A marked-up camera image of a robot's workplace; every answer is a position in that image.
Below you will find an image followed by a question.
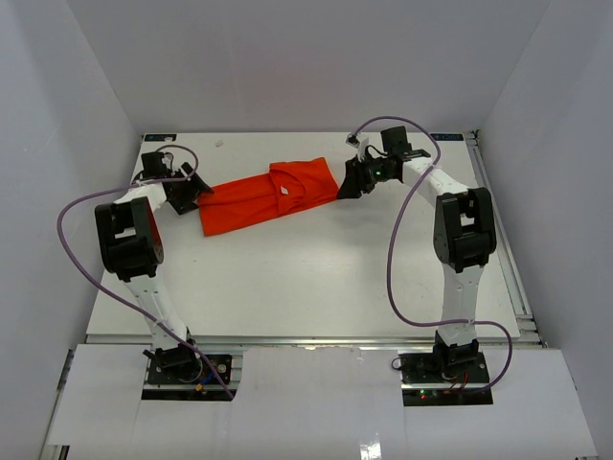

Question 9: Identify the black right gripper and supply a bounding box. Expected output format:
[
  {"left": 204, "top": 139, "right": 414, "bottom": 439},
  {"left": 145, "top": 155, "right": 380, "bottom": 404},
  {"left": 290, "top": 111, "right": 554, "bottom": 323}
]
[{"left": 336, "top": 153, "right": 392, "bottom": 200}]

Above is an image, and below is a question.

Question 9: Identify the orange t shirt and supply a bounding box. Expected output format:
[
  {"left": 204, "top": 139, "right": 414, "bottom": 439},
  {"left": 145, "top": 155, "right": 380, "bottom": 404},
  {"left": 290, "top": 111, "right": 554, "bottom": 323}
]
[{"left": 197, "top": 157, "right": 339, "bottom": 237}]

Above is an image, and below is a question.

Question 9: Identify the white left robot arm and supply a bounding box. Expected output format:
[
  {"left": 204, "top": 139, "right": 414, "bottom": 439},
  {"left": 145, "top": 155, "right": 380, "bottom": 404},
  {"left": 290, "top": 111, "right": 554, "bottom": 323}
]
[{"left": 94, "top": 149, "right": 213, "bottom": 383}]

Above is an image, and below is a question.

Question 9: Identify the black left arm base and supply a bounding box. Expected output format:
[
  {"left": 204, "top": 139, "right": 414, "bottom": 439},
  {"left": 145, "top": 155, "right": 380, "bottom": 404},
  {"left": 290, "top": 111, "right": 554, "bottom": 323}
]
[{"left": 143, "top": 350, "right": 218, "bottom": 390}]

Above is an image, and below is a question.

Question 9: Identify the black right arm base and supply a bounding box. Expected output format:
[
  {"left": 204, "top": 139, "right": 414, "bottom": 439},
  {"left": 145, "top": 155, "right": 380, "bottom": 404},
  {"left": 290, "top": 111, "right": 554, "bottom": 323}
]
[{"left": 391, "top": 334, "right": 489, "bottom": 388}]

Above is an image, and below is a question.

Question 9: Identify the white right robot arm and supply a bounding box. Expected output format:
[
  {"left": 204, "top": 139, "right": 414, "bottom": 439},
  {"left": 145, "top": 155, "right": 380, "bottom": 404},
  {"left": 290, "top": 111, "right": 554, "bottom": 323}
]
[{"left": 337, "top": 126, "right": 497, "bottom": 382}]

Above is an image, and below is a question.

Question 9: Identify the left dark table label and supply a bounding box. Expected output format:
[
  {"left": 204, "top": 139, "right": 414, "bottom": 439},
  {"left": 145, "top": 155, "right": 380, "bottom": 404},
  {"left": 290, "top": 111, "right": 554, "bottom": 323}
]
[{"left": 143, "top": 133, "right": 177, "bottom": 143}]

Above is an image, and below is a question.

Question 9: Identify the dark table label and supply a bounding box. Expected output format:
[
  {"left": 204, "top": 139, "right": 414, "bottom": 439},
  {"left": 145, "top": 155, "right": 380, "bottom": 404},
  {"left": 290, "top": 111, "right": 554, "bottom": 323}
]
[
  {"left": 143, "top": 133, "right": 177, "bottom": 143},
  {"left": 431, "top": 133, "right": 464, "bottom": 142}
]

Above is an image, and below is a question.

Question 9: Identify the right dark table label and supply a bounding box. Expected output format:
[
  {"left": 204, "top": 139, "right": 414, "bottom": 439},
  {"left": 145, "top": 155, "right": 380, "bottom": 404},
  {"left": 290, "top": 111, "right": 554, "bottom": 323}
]
[{"left": 431, "top": 133, "right": 464, "bottom": 142}]

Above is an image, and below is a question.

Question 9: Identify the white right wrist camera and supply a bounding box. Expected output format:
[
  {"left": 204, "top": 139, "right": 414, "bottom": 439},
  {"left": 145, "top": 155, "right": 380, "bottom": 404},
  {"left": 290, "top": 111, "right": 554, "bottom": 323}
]
[{"left": 346, "top": 133, "right": 370, "bottom": 159}]

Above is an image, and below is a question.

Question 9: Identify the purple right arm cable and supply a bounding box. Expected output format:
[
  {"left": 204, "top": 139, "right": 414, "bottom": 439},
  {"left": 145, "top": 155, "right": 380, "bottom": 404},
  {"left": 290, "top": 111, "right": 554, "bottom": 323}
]
[{"left": 345, "top": 114, "right": 514, "bottom": 395}]

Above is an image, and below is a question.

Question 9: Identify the aluminium front table rail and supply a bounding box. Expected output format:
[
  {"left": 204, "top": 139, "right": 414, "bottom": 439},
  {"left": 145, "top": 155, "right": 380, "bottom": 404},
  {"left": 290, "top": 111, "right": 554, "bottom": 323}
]
[{"left": 85, "top": 333, "right": 545, "bottom": 350}]

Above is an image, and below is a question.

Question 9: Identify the aluminium table edge rail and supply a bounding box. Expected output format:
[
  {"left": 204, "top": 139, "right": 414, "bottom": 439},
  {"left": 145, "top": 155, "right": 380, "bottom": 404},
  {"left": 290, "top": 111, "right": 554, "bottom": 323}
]
[{"left": 464, "top": 130, "right": 547, "bottom": 348}]

